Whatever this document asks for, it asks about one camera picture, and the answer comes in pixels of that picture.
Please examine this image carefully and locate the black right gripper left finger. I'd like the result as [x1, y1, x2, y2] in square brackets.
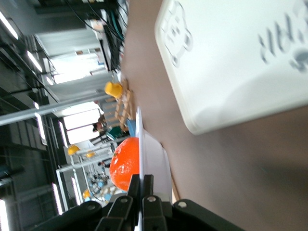
[95, 174, 141, 231]

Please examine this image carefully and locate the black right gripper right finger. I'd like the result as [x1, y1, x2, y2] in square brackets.
[141, 174, 168, 231]

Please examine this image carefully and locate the orange fruit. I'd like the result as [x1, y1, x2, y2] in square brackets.
[109, 137, 141, 191]

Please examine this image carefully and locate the white ribbed plate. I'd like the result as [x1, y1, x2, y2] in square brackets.
[134, 106, 174, 203]

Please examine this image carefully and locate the green chair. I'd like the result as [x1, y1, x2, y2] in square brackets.
[105, 126, 123, 140]

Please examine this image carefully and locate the blue bowl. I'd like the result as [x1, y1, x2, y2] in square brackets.
[125, 119, 138, 138]

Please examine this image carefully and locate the person in background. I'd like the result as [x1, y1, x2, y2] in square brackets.
[92, 114, 109, 134]

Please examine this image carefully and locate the wooden slatted rack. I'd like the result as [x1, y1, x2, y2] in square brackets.
[105, 78, 134, 132]

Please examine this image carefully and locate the yellow cup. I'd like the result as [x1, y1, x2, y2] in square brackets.
[103, 81, 124, 99]

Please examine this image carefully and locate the grey metal pole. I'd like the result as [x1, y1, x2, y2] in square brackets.
[0, 94, 114, 126]

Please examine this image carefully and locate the cream tray with bear print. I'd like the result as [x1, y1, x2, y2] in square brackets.
[154, 0, 308, 136]

